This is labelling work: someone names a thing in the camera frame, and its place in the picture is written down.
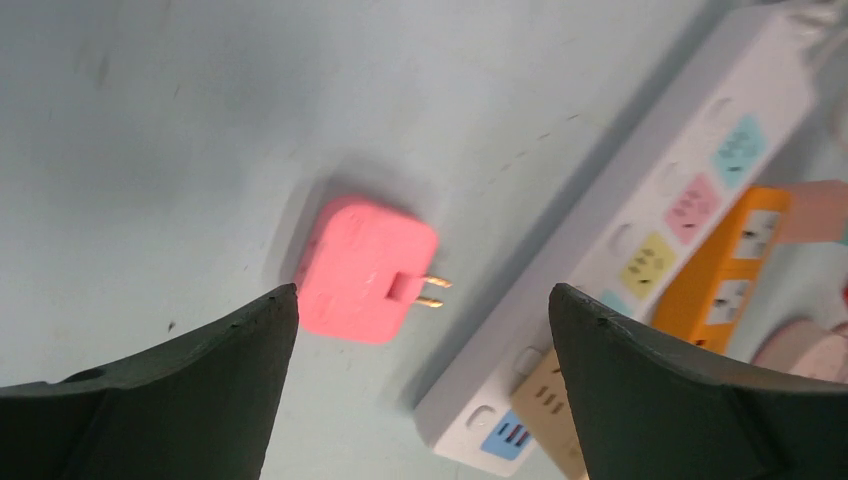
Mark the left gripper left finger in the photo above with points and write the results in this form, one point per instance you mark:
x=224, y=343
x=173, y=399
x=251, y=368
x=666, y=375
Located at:
x=199, y=406

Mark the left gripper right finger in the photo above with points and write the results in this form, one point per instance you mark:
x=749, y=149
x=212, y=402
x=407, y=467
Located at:
x=647, y=405

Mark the beige dragon cube adapter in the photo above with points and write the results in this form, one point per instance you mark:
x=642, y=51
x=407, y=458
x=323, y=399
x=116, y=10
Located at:
x=541, y=402

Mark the pink flat plug adapter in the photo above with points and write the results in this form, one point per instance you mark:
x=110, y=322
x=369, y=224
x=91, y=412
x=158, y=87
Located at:
x=363, y=267

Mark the salmon pink charger plug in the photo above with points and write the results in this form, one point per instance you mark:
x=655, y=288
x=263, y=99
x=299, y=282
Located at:
x=817, y=213

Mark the orange power strip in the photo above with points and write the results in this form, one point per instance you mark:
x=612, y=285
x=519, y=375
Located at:
x=704, y=303

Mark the pink round power strip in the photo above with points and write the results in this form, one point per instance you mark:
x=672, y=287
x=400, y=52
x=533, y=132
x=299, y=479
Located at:
x=804, y=348

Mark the white multicolour power strip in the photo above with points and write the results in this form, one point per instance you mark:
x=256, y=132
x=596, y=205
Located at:
x=739, y=97

